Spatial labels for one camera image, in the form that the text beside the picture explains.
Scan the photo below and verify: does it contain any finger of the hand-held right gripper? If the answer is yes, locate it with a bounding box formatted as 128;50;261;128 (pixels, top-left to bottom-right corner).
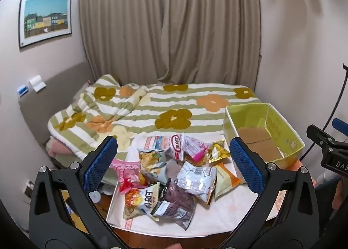
307;124;348;154
332;118;348;137

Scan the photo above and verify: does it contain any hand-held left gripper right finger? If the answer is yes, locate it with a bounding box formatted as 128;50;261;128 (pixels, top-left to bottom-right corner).
223;137;317;249

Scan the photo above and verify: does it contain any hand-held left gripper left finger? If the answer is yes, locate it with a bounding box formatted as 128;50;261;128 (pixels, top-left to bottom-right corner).
28;135;129;249

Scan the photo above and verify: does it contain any green cardboard box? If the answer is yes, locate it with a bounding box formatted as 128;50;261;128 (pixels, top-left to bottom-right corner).
223;103;305;184

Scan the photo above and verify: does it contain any pink white snack packet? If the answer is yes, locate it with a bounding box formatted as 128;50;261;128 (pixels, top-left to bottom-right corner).
182;136;214;168

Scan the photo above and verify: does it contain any person's right hand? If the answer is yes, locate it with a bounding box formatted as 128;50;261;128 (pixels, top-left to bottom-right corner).
332;177;348;210

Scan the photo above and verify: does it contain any person's left hand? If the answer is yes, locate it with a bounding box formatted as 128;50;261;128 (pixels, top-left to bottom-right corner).
153;243;183;249

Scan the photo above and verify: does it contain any orange cream snack packet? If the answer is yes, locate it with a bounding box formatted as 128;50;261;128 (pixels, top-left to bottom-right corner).
213;163;242;199

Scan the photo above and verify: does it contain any pink red snack packet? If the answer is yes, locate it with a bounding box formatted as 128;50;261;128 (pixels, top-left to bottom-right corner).
109;159;149;194

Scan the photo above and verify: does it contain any gold yellow snack packet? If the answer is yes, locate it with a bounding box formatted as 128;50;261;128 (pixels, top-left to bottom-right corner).
208;140;231;164

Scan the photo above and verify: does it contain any pink folded cloth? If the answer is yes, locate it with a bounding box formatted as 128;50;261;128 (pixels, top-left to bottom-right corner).
46;137;80;164

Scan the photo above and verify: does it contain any grey potato chip packet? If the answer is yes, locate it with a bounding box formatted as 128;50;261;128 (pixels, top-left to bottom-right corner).
137;148;168;185

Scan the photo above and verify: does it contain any silver white snack packet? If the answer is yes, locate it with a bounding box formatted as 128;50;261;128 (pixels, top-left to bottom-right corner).
175;160;218;206

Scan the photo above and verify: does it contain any white orange striped snack packet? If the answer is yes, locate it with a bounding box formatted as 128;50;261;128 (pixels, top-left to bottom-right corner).
123;182;161;221

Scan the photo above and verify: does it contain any pale blue pink snack packet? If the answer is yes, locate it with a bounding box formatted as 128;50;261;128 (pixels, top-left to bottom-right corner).
144;135;174;155

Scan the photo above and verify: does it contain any dark snack packet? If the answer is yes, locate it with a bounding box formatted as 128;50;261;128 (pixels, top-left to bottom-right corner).
150;178;197;231

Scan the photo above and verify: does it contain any grey padded headboard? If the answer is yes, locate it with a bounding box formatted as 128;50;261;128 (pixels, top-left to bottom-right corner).
18;61;95;175

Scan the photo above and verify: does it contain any green striped floral blanket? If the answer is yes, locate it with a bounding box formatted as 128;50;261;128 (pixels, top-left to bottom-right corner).
48;74;263;163

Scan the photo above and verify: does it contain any white tissue roll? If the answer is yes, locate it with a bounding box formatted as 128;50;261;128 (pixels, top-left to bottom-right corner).
28;75;47;92

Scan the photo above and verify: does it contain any blue white small box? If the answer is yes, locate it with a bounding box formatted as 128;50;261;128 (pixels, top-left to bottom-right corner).
17;84;30;99

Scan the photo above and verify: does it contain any beige curtain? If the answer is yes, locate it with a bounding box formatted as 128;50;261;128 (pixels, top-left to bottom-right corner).
78;0;263;90

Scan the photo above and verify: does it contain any black cable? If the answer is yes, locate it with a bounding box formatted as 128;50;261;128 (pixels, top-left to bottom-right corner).
298;64;348;162

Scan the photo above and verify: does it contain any framed wall poster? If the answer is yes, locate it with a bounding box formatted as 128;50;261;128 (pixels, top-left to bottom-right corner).
18;0;72;49

